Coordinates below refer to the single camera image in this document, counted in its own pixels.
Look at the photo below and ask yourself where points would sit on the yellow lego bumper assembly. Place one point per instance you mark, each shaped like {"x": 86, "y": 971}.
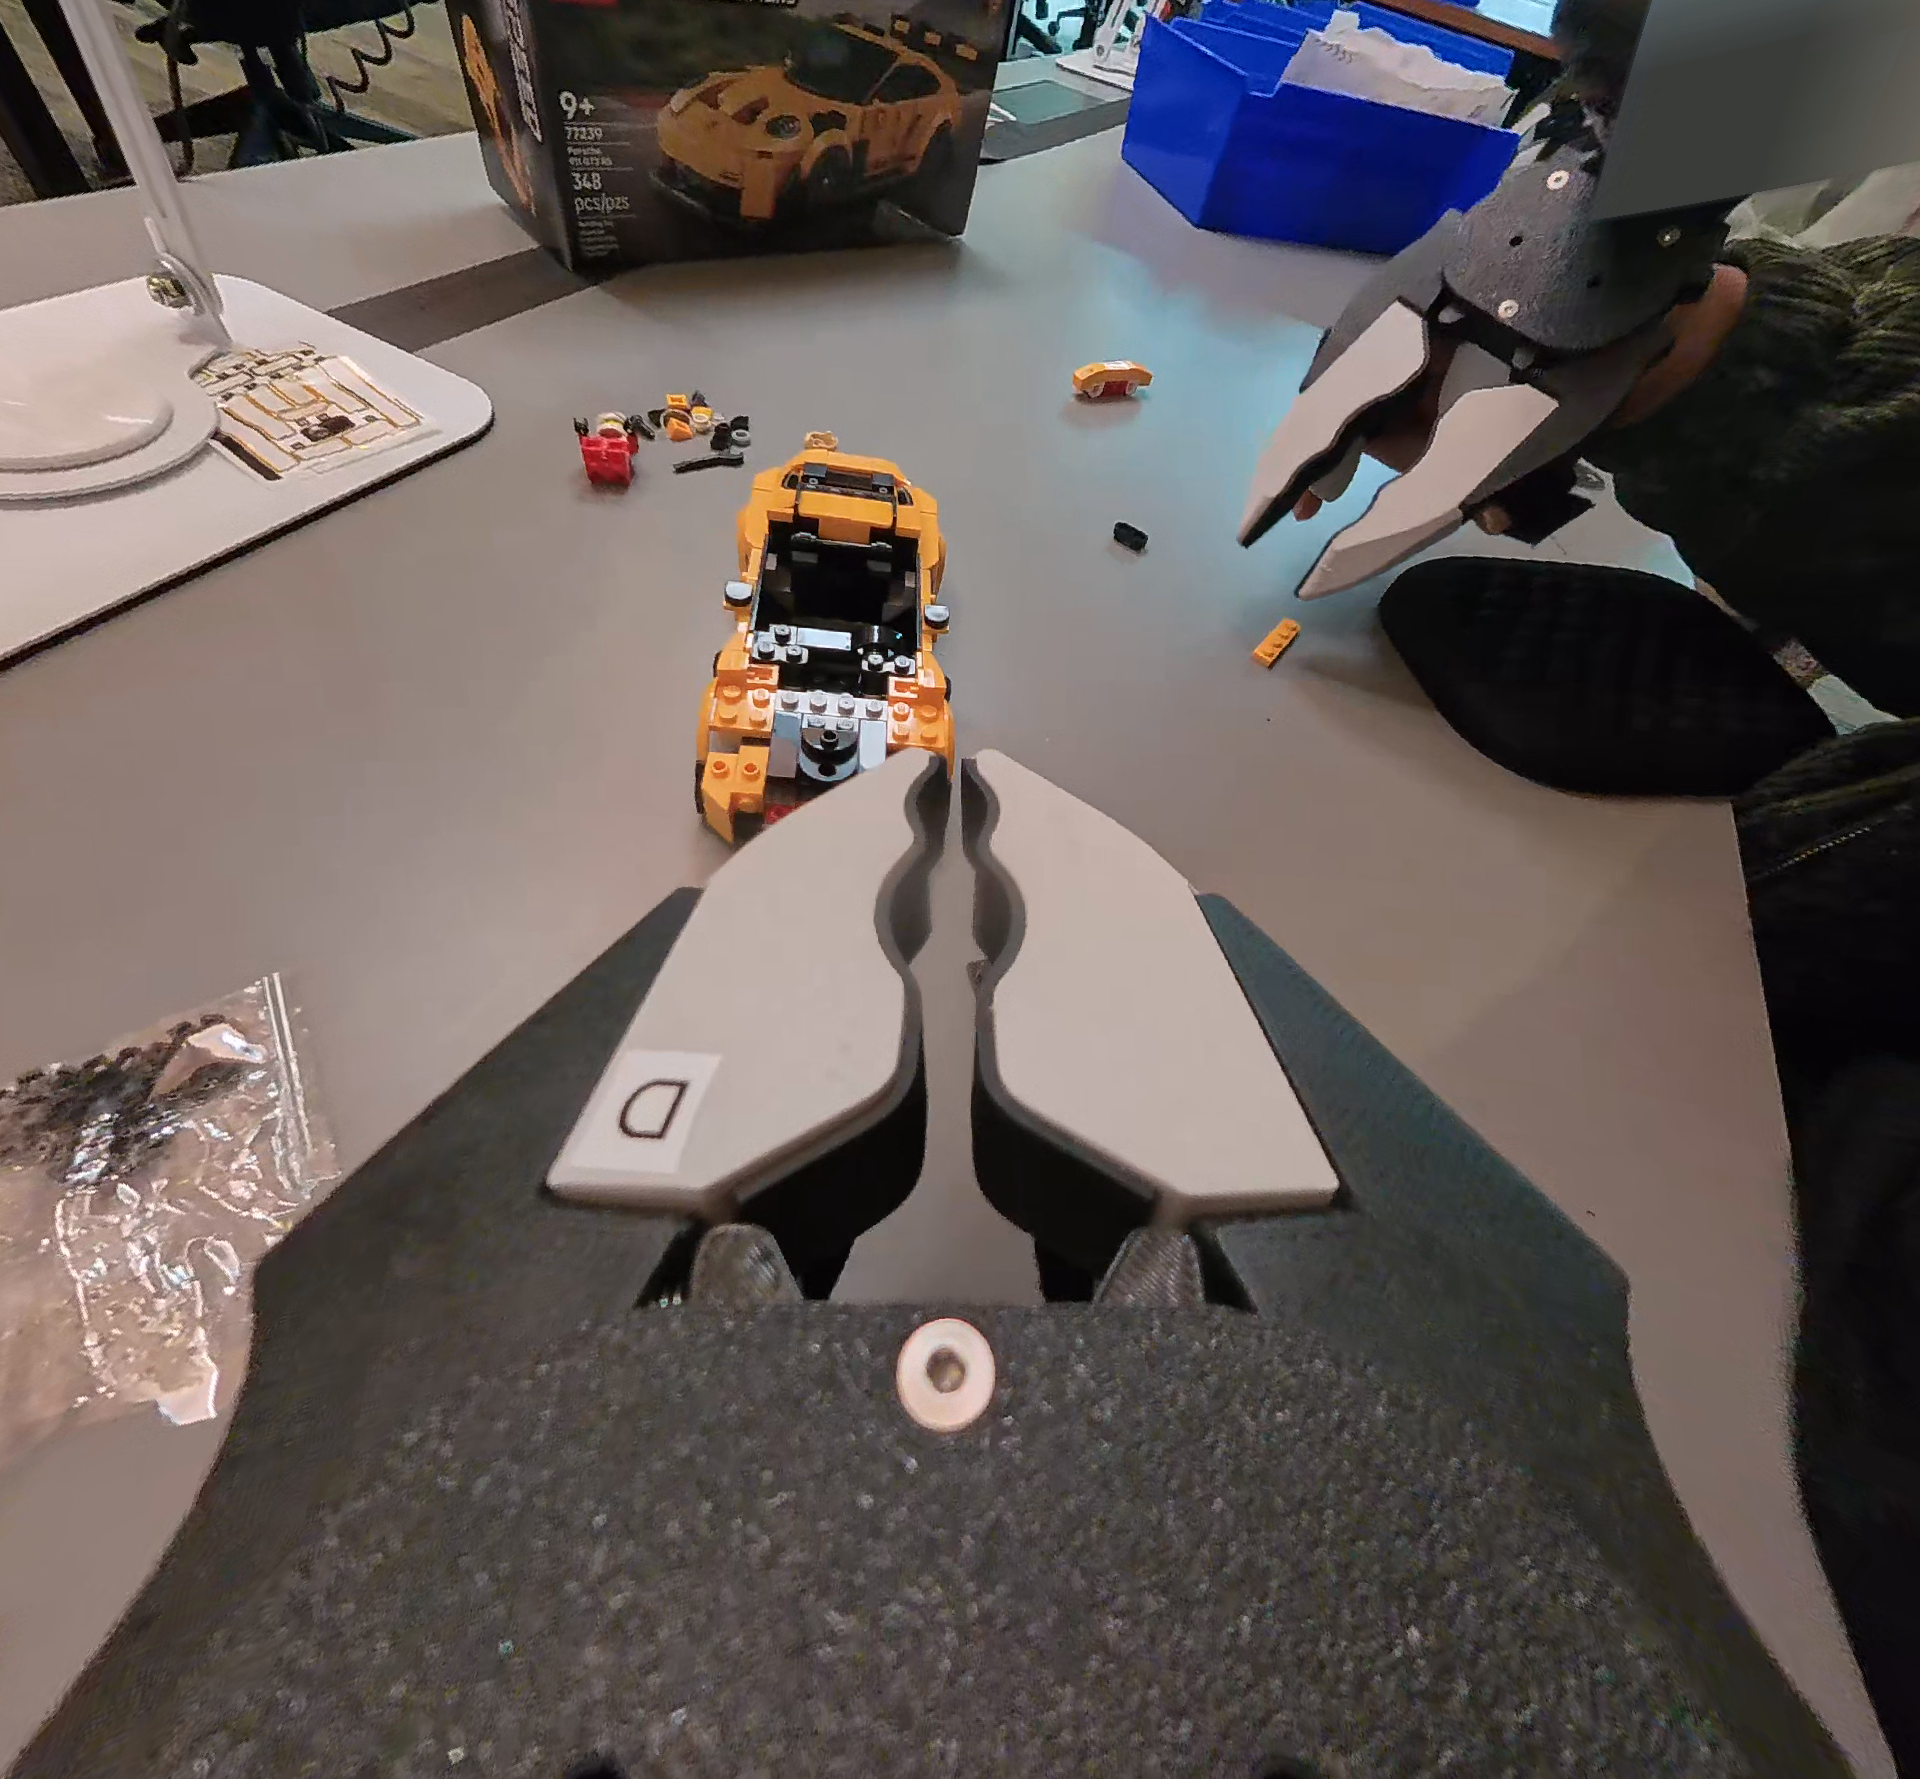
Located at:
{"x": 1111, "y": 377}

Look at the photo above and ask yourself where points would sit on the black lego wrench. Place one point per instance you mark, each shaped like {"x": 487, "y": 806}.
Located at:
{"x": 707, "y": 462}

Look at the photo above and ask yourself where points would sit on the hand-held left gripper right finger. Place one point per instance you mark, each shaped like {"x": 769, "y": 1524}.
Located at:
{"x": 1139, "y": 1044}

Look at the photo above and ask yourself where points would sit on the pile of small lego pieces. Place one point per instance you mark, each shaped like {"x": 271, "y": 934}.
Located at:
{"x": 691, "y": 416}

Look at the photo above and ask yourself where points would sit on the small yellow lego brick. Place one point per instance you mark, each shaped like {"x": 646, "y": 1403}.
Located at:
{"x": 1277, "y": 644}

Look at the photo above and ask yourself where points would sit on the sticker sheet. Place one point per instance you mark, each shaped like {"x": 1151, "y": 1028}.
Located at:
{"x": 309, "y": 407}

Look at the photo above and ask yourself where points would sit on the crumpled white paper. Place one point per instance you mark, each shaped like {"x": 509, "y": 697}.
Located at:
{"x": 1396, "y": 76}

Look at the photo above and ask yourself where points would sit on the person's right hand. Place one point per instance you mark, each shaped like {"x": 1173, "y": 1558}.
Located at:
{"x": 1687, "y": 346}

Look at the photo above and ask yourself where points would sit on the clear plastic bag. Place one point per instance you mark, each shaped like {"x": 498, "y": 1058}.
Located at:
{"x": 151, "y": 1209}

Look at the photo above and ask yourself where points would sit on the lego set box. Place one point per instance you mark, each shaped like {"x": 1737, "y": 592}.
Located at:
{"x": 750, "y": 39}

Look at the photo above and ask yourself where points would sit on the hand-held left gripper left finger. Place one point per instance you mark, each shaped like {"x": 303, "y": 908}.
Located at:
{"x": 750, "y": 1029}

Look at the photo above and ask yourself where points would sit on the yellow lego car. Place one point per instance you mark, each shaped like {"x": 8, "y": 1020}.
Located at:
{"x": 840, "y": 489}

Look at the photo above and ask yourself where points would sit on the person's right forearm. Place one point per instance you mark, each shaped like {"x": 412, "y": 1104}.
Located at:
{"x": 1799, "y": 428}

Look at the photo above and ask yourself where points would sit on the black textured oval pad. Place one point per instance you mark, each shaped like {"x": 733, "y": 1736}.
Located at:
{"x": 1605, "y": 684}

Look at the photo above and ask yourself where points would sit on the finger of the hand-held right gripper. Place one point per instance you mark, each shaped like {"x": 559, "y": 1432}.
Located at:
{"x": 1352, "y": 384}
{"x": 1455, "y": 459}

